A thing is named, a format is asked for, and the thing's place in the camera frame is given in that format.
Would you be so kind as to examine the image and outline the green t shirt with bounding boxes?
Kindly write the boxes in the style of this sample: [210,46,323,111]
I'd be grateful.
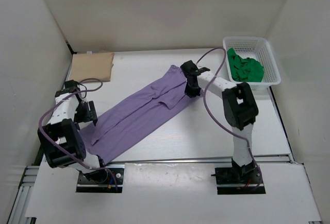
[227,48,264,82]

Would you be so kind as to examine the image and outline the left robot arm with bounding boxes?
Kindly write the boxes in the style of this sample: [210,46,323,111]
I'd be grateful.
[38,96,108,183]

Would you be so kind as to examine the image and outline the beige t shirt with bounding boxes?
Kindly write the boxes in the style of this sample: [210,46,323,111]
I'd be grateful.
[69,52,114,82]

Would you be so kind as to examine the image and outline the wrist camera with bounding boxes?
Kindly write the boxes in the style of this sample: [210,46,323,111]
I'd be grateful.
[180,60,210,78]
[55,80,85,97]

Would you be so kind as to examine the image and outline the aluminium frame rail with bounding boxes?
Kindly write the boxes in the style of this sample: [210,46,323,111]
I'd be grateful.
[7,51,81,224]

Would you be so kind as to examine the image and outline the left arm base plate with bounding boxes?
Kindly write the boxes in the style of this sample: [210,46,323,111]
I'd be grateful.
[76,167,124,194]

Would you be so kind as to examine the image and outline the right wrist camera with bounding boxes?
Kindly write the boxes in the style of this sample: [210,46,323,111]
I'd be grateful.
[180,60,210,78]

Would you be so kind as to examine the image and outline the white plastic basket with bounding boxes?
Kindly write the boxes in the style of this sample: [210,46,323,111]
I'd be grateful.
[223,36,281,92]

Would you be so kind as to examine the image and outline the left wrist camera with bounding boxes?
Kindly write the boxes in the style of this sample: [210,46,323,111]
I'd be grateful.
[55,80,85,97]

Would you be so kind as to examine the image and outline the purple t shirt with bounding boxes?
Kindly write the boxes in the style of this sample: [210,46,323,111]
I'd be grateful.
[79,65,194,163]

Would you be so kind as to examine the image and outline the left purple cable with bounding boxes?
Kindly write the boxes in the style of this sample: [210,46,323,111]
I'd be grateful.
[38,78,119,191]

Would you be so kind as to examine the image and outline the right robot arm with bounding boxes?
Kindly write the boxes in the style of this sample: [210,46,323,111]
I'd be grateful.
[184,67,259,183]

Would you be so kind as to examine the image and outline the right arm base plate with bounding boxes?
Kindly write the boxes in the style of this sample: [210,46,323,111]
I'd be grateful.
[211,167,266,195]

